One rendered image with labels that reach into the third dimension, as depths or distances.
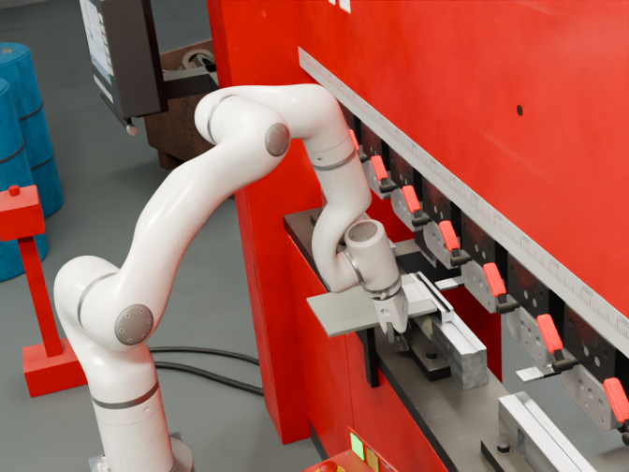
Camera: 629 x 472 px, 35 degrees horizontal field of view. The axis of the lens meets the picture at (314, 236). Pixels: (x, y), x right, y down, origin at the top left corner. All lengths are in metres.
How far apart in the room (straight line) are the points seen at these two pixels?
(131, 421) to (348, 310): 0.72
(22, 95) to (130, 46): 2.54
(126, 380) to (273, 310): 1.57
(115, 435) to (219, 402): 2.03
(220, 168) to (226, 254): 3.22
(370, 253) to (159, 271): 0.50
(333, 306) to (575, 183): 0.95
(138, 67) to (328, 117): 1.28
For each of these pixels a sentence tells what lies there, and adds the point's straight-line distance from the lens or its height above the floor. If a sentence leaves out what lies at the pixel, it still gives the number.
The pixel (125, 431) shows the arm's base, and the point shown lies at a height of 1.14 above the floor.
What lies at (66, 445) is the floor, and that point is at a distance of 3.80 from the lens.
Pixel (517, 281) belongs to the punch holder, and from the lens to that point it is 1.79.
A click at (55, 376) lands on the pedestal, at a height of 0.07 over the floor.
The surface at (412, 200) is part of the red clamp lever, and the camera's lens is 2.12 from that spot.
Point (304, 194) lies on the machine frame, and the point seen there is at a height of 0.93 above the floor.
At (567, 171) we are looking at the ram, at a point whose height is 1.57.
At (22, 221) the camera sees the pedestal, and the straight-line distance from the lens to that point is 3.77.
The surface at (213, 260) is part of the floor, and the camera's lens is 4.86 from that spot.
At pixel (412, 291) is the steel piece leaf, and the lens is 2.37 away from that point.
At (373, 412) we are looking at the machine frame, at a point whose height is 0.65.
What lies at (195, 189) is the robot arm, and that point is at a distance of 1.70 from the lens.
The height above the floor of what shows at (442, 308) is 1.00.
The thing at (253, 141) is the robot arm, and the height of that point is 1.60.
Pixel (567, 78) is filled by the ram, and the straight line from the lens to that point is 1.49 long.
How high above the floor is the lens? 2.17
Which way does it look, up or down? 26 degrees down
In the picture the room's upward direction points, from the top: 6 degrees counter-clockwise
